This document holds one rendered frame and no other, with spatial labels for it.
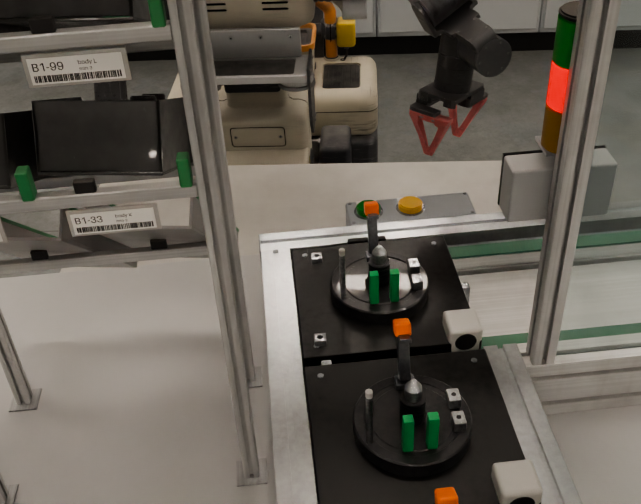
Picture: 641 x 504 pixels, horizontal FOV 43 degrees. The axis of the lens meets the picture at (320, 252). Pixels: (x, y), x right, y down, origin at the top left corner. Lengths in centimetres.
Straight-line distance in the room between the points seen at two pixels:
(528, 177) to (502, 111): 280
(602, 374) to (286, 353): 42
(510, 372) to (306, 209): 60
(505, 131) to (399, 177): 198
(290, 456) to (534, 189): 42
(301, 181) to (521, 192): 75
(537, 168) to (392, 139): 256
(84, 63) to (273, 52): 99
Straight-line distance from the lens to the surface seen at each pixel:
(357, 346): 109
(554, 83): 90
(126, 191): 80
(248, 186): 162
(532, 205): 97
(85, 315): 138
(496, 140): 351
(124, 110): 83
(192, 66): 73
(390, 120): 363
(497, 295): 126
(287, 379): 108
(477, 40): 118
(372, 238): 118
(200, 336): 129
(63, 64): 74
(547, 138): 93
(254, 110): 182
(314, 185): 161
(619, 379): 117
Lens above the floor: 173
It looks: 37 degrees down
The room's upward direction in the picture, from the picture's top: 3 degrees counter-clockwise
